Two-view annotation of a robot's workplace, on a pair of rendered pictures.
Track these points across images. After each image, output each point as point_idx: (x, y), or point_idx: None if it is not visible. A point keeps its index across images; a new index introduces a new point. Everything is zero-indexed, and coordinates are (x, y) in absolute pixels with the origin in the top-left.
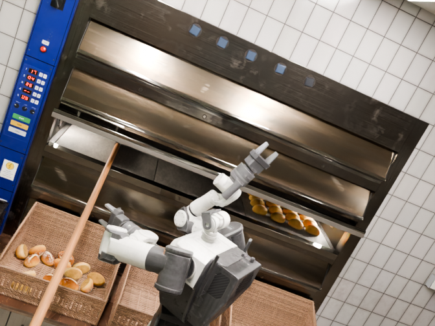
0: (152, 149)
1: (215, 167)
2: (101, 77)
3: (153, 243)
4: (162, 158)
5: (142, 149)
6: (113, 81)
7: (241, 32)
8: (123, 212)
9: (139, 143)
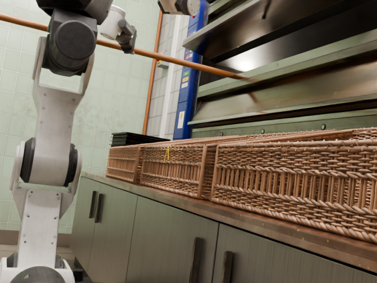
0: (226, 14)
1: (320, 11)
2: (220, 6)
3: (110, 11)
4: (232, 15)
5: (220, 21)
6: (225, 1)
7: None
8: (133, 27)
9: (219, 18)
